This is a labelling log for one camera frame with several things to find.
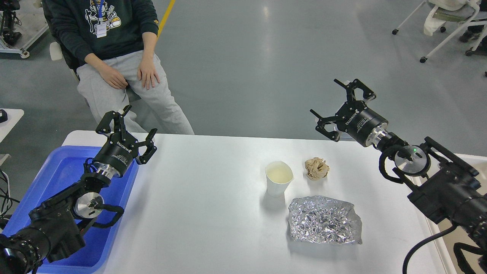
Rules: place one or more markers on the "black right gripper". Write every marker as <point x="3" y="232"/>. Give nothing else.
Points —
<point x="361" y="123"/>

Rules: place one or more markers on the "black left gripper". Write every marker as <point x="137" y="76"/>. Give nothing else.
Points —
<point x="121" y="147"/>

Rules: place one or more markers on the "white paper cup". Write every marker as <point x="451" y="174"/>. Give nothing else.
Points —
<point x="278" y="175"/>

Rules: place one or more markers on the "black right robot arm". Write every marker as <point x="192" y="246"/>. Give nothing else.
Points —
<point x="399" y="161"/>

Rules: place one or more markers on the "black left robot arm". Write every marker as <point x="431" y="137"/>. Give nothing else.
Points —
<point x="58" y="225"/>

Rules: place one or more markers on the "person's right hand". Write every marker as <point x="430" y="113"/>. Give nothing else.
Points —
<point x="113" y="77"/>

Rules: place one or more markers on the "person's left hand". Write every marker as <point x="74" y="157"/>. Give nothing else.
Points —
<point x="147" y="73"/>

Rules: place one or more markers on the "crumpled brown paper ball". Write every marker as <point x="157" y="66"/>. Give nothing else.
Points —
<point x="316" y="168"/>

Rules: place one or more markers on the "blue plastic bin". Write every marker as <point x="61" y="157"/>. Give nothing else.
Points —
<point x="63" y="167"/>

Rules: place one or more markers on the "seated person in dark hoodie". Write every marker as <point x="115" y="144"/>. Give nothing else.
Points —
<point x="116" y="33"/>

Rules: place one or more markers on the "crumpled aluminium foil sheet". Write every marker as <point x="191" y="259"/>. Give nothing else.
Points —
<point x="324" y="220"/>

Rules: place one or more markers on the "white office chair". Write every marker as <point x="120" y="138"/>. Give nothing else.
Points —
<point x="56" y="53"/>

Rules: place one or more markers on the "white side table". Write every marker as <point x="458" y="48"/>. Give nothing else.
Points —
<point x="9" y="117"/>

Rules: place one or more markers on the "beige plastic bin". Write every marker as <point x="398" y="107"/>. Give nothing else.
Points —
<point x="452" y="194"/>

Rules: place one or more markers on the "equipment cart at top left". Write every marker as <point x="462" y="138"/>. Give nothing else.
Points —
<point x="22" y="24"/>

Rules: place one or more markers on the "white rolling chair frame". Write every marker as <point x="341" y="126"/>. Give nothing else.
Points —
<point x="465" y="13"/>

